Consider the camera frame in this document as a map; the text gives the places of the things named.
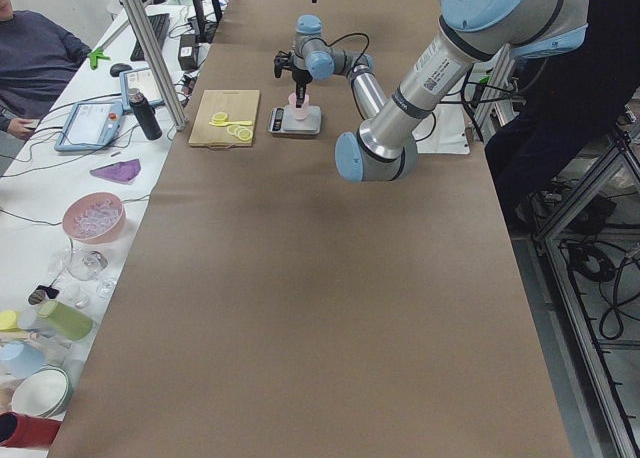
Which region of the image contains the aluminium frame post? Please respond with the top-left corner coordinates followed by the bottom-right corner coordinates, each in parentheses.
top-left (121, 0), bottom-right (187, 131)

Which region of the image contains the black computer mouse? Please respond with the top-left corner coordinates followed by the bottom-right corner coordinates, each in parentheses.
top-left (109, 63), bottom-right (132, 77)

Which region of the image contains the wooden cutting board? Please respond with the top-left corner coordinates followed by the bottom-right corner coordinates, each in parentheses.
top-left (188, 90), bottom-right (260, 149)

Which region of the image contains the pink bowl with ice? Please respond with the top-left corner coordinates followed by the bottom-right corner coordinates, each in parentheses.
top-left (62, 192), bottom-right (126, 244)

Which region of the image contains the light blue cup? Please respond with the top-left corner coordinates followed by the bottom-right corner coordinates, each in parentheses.
top-left (1, 341), bottom-right (46, 379)

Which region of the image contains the yellow plastic knife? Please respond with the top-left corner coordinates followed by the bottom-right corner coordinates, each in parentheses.
top-left (208, 120), bottom-right (253, 127)

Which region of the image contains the white green bowl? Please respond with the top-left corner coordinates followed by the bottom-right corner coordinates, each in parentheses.
top-left (11, 367), bottom-right (73, 418)

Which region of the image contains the black thermos bottle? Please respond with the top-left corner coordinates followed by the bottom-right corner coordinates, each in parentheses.
top-left (127, 88), bottom-right (162, 141)

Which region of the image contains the seated person in navy sweater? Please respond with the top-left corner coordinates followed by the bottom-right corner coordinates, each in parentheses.
top-left (1, 0), bottom-right (91, 140)

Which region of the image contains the green cup lying down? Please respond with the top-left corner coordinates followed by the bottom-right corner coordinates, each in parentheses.
top-left (37, 300), bottom-right (94, 341)

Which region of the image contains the silver digital kitchen scale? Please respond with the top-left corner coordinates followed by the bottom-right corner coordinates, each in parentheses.
top-left (267, 105), bottom-right (322, 138)

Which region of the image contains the blue teach pendant near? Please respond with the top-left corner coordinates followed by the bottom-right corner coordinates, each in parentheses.
top-left (54, 101), bottom-right (124, 153)

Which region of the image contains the black keyboard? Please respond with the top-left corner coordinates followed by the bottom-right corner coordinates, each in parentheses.
top-left (129, 13), bottom-right (172, 62)

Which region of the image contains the pink plastic cup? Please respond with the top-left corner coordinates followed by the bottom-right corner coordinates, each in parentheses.
top-left (288, 92), bottom-right (309, 121)

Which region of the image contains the blue teach pendant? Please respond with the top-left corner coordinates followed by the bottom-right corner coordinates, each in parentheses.
top-left (54, 101), bottom-right (124, 153)
top-left (119, 68), bottom-right (164, 112)

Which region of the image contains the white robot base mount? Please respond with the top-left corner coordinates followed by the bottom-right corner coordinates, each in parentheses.
top-left (412, 104), bottom-right (470, 155)

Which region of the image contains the lemon slice at knife tip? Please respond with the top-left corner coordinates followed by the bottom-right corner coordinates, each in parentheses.
top-left (210, 112), bottom-right (228, 124)

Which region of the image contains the yellow cup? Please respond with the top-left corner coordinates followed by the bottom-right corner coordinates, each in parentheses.
top-left (0, 310), bottom-right (19, 332)

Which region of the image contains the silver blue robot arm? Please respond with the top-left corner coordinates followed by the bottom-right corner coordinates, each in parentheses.
top-left (274, 0), bottom-right (589, 182)

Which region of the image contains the purple cloth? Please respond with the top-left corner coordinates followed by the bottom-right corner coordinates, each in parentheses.
top-left (89, 159), bottom-right (141, 184)

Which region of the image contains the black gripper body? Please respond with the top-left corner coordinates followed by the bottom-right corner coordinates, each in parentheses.
top-left (289, 52), bottom-right (313, 85)

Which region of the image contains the standing person in dark clothes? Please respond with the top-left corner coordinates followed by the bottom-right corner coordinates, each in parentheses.
top-left (484, 0), bottom-right (639, 233)

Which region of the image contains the blue teach pendant far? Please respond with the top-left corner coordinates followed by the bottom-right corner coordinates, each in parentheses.
top-left (119, 68), bottom-right (164, 112)

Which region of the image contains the clear glass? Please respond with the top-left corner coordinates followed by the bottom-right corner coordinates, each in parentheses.
top-left (63, 249), bottom-right (108, 281)

